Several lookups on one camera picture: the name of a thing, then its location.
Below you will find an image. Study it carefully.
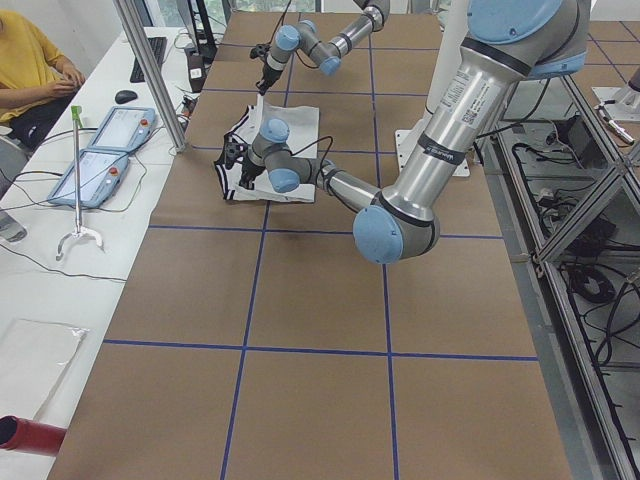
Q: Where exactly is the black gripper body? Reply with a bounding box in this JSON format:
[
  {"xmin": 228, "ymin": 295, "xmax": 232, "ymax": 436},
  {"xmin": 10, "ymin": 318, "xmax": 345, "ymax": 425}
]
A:
[
  {"xmin": 258, "ymin": 64, "xmax": 282, "ymax": 88},
  {"xmin": 238, "ymin": 155, "xmax": 264, "ymax": 189}
]

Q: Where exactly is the grey cartoon print t-shirt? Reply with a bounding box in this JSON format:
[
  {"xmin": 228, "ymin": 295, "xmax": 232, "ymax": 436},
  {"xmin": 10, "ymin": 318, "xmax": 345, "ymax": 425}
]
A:
[{"xmin": 214, "ymin": 96, "xmax": 320, "ymax": 203}]

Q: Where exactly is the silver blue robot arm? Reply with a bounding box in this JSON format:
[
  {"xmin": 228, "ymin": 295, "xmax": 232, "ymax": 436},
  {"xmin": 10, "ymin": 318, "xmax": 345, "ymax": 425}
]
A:
[
  {"xmin": 250, "ymin": 0, "xmax": 390, "ymax": 96},
  {"xmin": 240, "ymin": 0, "xmax": 591, "ymax": 264}
]

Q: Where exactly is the black box with label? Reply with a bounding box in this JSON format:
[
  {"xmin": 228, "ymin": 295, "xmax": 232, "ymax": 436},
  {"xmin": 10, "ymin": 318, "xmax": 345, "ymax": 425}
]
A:
[{"xmin": 184, "ymin": 48, "xmax": 207, "ymax": 93}]

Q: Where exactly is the black keyboard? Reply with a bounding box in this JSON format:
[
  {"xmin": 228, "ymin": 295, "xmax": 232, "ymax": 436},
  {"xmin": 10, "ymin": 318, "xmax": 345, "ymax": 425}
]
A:
[{"xmin": 128, "ymin": 35, "xmax": 169, "ymax": 84}]

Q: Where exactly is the far blue teach pendant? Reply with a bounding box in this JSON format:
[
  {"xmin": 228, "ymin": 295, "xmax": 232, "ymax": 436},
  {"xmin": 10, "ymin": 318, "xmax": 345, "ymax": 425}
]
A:
[{"xmin": 88, "ymin": 105, "xmax": 156, "ymax": 153}]

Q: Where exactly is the blue teach pendant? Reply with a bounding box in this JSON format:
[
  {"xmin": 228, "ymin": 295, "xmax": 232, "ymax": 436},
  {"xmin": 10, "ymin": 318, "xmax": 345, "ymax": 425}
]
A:
[
  {"xmin": 47, "ymin": 149, "xmax": 129, "ymax": 209},
  {"xmin": 88, "ymin": 105, "xmax": 156, "ymax": 153}
]

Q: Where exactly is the black computer mouse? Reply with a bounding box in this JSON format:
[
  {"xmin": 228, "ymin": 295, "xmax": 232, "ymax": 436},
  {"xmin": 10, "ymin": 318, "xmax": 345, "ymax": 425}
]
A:
[{"xmin": 114, "ymin": 90, "xmax": 138, "ymax": 105}]

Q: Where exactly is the near blue teach pendant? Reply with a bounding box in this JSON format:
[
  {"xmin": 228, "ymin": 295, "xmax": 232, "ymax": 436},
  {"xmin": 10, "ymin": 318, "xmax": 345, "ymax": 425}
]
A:
[{"xmin": 47, "ymin": 149, "xmax": 129, "ymax": 209}]

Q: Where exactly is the grabber reaching stick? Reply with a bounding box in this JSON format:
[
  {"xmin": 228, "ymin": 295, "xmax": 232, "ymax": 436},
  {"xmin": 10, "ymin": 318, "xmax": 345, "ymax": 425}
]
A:
[{"xmin": 56, "ymin": 105, "xmax": 104, "ymax": 261}]

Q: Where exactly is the person in yellow shirt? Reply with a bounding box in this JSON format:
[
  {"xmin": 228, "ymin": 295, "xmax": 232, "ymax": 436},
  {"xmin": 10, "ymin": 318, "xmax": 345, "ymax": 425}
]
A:
[{"xmin": 1, "ymin": 10, "xmax": 85, "ymax": 151}]

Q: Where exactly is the clear plastic bag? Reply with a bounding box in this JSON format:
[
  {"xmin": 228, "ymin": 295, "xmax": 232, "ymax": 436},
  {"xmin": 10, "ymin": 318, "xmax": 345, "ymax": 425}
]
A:
[{"xmin": 1, "ymin": 319, "xmax": 89, "ymax": 420}]

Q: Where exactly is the red cylinder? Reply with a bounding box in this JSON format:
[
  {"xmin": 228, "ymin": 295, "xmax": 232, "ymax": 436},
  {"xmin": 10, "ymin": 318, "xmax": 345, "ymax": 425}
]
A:
[{"xmin": 1, "ymin": 415, "xmax": 67, "ymax": 456}]

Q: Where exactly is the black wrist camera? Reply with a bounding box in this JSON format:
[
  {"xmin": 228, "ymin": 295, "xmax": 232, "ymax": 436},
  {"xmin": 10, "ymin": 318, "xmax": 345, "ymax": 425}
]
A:
[
  {"xmin": 249, "ymin": 43, "xmax": 271, "ymax": 61},
  {"xmin": 223, "ymin": 139, "xmax": 248, "ymax": 170}
]

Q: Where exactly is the black camera cable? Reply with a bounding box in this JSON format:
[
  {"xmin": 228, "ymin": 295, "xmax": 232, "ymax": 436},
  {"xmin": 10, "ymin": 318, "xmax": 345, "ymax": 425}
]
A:
[{"xmin": 289, "ymin": 135, "xmax": 336, "ymax": 174}]

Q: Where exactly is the aluminium frame post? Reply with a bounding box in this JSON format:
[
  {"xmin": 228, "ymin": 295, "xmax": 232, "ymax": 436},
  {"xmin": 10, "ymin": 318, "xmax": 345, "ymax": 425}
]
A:
[{"xmin": 113, "ymin": 0, "xmax": 186, "ymax": 153}]

